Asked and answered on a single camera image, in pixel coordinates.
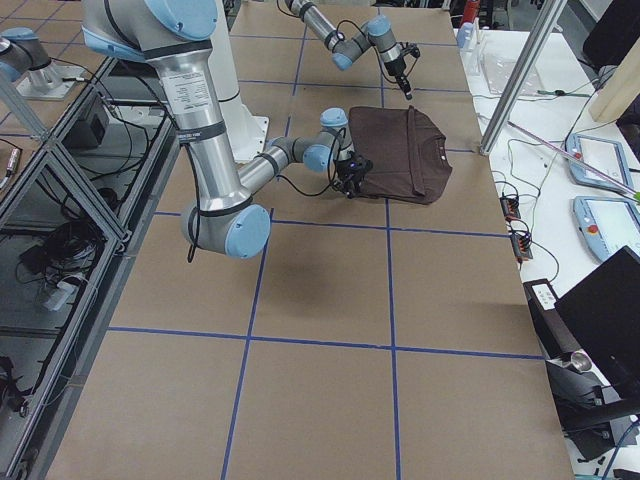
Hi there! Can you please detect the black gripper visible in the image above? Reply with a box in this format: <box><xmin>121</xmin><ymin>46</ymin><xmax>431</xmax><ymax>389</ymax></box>
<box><xmin>383</xmin><ymin>57</ymin><xmax>412</xmax><ymax>99</ymax></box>
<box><xmin>335</xmin><ymin>154</ymin><xmax>373</xmax><ymax>199</ymax></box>

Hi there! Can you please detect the dark brown t-shirt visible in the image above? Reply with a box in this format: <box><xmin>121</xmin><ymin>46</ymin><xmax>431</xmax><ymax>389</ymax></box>
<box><xmin>349</xmin><ymin>106</ymin><xmax>452</xmax><ymax>205</ymax></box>

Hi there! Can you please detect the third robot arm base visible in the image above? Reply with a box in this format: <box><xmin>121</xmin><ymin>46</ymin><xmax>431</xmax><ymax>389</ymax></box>
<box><xmin>1</xmin><ymin>27</ymin><xmax>83</xmax><ymax>101</ymax></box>

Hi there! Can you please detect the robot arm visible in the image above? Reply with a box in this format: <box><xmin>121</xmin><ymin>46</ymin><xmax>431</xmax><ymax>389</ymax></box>
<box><xmin>283</xmin><ymin>1</ymin><xmax>420</xmax><ymax>100</ymax></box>
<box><xmin>82</xmin><ymin>1</ymin><xmax>370</xmax><ymax>259</ymax></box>

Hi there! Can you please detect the red cylinder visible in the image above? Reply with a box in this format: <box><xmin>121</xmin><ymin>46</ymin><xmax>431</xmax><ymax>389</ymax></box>
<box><xmin>461</xmin><ymin>0</ymin><xmax>480</xmax><ymax>24</ymax></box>

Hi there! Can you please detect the orange black connector box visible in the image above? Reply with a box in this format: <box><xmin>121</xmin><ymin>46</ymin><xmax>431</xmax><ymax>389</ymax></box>
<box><xmin>499</xmin><ymin>196</ymin><xmax>521</xmax><ymax>221</ymax></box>

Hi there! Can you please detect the far blue teach pendant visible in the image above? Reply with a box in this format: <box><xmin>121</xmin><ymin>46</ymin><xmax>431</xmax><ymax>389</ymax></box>
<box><xmin>566</xmin><ymin>134</ymin><xmax>634</xmax><ymax>193</ymax></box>

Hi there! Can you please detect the blue teach pendant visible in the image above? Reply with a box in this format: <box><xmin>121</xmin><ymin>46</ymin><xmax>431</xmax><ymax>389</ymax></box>
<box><xmin>566</xmin><ymin>134</ymin><xmax>634</xmax><ymax>193</ymax></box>
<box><xmin>572</xmin><ymin>196</ymin><xmax>640</xmax><ymax>262</ymax></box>

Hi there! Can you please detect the black label box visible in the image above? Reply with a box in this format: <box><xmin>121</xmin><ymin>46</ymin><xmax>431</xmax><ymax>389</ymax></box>
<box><xmin>523</xmin><ymin>279</ymin><xmax>562</xmax><ymax>358</ymax></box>

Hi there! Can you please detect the near blue teach pendant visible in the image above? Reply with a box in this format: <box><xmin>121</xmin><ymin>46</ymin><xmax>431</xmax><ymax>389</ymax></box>
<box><xmin>572</xmin><ymin>196</ymin><xmax>640</xmax><ymax>262</ymax></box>

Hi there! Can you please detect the reacher grabber stick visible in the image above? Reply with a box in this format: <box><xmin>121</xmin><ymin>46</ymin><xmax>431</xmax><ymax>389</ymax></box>
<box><xmin>506</xmin><ymin>120</ymin><xmax>639</xmax><ymax>203</ymax></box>

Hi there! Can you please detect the metal cup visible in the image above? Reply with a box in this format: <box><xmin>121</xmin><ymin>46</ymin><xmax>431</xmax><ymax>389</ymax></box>
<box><xmin>567</xmin><ymin>351</ymin><xmax>593</xmax><ymax>374</ymax></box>

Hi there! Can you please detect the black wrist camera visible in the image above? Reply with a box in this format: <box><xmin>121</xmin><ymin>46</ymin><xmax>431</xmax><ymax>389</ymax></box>
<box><xmin>401</xmin><ymin>42</ymin><xmax>421</xmax><ymax>59</ymax></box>

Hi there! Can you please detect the aluminium frame post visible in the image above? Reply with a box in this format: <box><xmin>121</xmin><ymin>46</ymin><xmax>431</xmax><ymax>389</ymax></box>
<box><xmin>479</xmin><ymin>0</ymin><xmax>567</xmax><ymax>156</ymax></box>

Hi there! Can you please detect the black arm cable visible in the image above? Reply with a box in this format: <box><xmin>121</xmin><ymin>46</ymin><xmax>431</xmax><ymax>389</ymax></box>
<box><xmin>187</xmin><ymin>124</ymin><xmax>351</xmax><ymax>264</ymax></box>

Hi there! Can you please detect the aluminium frame rail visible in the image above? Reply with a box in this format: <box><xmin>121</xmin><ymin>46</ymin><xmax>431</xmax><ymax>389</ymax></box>
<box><xmin>1</xmin><ymin>60</ymin><xmax>178</xmax><ymax>479</ymax></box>

